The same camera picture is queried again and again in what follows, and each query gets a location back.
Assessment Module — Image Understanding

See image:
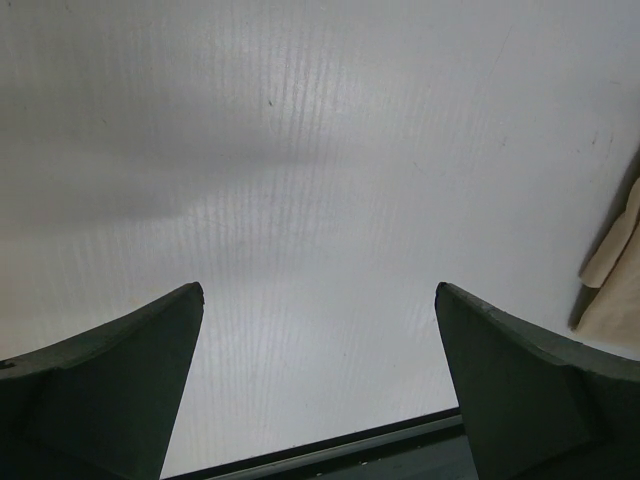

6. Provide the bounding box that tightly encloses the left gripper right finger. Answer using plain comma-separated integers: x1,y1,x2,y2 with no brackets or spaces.
435,283,639,479

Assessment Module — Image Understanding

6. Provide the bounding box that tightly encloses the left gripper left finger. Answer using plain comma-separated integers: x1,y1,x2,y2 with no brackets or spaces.
1,282,204,479

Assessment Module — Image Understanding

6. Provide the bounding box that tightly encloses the beige t shirt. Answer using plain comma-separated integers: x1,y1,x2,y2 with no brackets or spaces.
571,179,639,360

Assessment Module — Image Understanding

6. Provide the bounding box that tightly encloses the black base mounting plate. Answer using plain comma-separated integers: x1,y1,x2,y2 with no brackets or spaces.
178,408,478,479

